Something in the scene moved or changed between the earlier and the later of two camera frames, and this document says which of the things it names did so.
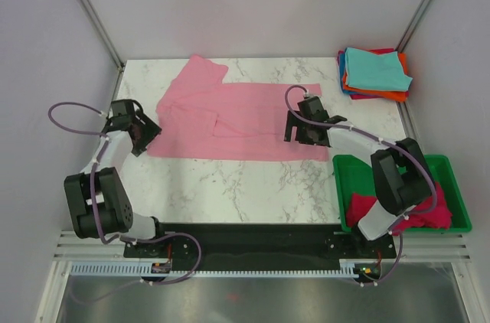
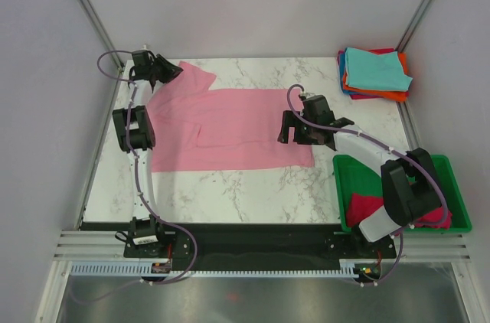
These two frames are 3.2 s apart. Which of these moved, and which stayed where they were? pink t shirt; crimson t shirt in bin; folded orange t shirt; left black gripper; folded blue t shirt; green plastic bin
Moved: pink t shirt; left black gripper
Stayed: green plastic bin; folded orange t shirt; folded blue t shirt; crimson t shirt in bin
